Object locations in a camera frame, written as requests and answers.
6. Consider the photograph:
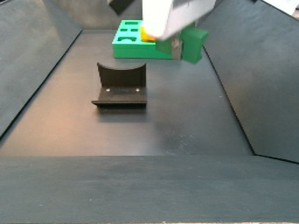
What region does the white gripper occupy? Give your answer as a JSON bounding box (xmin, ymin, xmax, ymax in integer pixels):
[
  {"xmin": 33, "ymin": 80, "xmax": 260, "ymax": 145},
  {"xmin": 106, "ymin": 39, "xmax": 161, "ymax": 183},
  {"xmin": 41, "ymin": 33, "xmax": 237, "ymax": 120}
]
[{"xmin": 143, "ymin": 0, "xmax": 217, "ymax": 60}]

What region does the green arch block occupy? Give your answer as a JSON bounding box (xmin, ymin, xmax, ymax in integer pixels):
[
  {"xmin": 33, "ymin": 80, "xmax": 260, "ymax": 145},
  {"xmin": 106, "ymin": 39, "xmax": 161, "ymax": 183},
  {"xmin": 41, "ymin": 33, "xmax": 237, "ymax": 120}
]
[{"xmin": 155, "ymin": 24, "xmax": 209, "ymax": 64}]

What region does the green shape sorter board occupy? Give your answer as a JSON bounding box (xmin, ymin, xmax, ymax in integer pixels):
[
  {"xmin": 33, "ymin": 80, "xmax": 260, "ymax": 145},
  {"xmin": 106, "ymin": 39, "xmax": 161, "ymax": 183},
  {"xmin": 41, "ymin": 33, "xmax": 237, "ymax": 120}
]
[{"xmin": 111, "ymin": 19, "xmax": 175, "ymax": 60}]

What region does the black curved fixture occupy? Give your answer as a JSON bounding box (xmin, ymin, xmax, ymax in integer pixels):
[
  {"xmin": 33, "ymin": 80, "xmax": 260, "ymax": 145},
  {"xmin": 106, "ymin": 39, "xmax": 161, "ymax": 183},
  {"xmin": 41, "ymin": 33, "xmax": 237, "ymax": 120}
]
[{"xmin": 91, "ymin": 63, "xmax": 147, "ymax": 107}]

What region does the yellow wedge block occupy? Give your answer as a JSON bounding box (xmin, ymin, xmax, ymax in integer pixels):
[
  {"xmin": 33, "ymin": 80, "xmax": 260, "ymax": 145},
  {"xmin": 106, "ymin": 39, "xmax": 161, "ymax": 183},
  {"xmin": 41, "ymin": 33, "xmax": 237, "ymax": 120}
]
[{"xmin": 141, "ymin": 26, "xmax": 155, "ymax": 42}]

